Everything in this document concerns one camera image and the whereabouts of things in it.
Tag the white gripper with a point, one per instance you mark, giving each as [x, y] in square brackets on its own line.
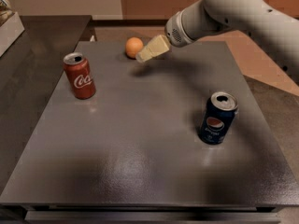
[173, 32]

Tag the orange fruit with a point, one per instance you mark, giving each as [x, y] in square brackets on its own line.
[133, 46]

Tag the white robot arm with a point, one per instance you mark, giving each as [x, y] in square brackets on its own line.
[276, 33]

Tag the red coca-cola can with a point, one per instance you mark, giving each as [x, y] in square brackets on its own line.
[78, 72]

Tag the dark blue pepsi can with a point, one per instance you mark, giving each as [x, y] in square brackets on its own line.
[220, 112]

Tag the dark side counter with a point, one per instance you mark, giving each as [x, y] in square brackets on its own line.
[29, 72]

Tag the white box at left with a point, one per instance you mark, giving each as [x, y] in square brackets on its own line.
[9, 32]

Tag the patterned item on box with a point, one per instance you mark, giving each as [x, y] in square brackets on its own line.
[5, 11]

